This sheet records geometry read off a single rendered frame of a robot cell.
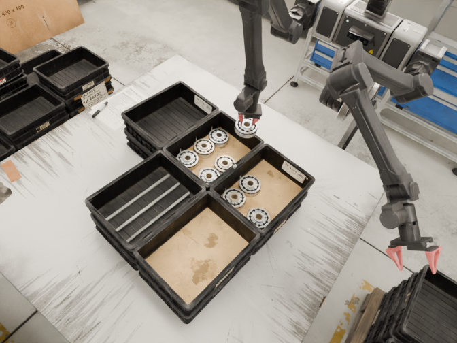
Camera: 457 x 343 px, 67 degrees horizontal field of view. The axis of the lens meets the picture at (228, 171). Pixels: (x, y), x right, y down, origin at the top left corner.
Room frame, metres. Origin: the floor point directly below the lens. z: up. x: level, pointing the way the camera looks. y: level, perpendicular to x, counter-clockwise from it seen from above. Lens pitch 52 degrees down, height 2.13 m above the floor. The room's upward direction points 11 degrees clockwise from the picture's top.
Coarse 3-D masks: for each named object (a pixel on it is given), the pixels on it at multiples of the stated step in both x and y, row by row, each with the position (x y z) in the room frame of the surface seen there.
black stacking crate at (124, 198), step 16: (160, 160) 0.96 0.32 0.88; (128, 176) 0.81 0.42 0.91; (144, 176) 0.88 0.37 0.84; (160, 176) 0.90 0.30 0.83; (176, 176) 0.90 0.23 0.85; (112, 192) 0.74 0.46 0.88; (128, 192) 0.79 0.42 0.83; (160, 192) 0.82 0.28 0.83; (176, 192) 0.83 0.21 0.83; (192, 192) 0.84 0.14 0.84; (96, 208) 0.67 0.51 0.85; (112, 208) 0.69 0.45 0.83; (128, 208) 0.71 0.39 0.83; (160, 208) 0.74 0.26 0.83; (176, 208) 0.75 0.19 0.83; (112, 224) 0.62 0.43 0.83; (144, 224) 0.65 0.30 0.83
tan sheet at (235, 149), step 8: (208, 136) 1.20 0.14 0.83; (232, 136) 1.23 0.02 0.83; (232, 144) 1.18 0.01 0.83; (240, 144) 1.19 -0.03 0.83; (216, 152) 1.10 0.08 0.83; (224, 152) 1.11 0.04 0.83; (232, 152) 1.12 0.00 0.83; (240, 152) 1.13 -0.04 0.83; (200, 160) 1.04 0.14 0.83; (208, 160) 1.05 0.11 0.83
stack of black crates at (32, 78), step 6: (54, 48) 2.25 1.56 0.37; (42, 54) 2.15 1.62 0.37; (48, 54) 2.19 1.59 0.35; (54, 54) 2.23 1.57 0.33; (60, 54) 2.21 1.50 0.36; (30, 60) 2.06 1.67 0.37; (36, 60) 2.09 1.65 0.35; (42, 60) 2.14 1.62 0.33; (48, 60) 2.18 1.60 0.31; (24, 66) 2.01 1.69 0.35; (30, 66) 2.04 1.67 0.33; (24, 72) 1.99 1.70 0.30; (30, 72) 2.02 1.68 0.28; (30, 78) 1.97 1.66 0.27; (36, 78) 1.98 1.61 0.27; (30, 84) 1.79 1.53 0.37
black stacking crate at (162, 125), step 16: (160, 96) 1.34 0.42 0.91; (176, 96) 1.44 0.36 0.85; (192, 96) 1.41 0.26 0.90; (128, 112) 1.17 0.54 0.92; (144, 112) 1.25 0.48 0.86; (160, 112) 1.31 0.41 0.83; (176, 112) 1.33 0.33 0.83; (192, 112) 1.35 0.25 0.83; (128, 128) 1.14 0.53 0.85; (144, 128) 1.18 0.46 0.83; (160, 128) 1.20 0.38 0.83; (176, 128) 1.22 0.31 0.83; (144, 144) 1.07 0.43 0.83; (160, 144) 1.09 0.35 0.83
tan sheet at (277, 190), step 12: (264, 168) 1.06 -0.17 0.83; (264, 180) 0.99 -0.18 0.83; (276, 180) 1.00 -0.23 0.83; (288, 180) 1.02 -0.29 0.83; (264, 192) 0.92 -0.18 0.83; (276, 192) 0.94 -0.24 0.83; (288, 192) 0.95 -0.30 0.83; (252, 204) 0.84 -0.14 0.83; (264, 204) 0.86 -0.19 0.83; (276, 204) 0.87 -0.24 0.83
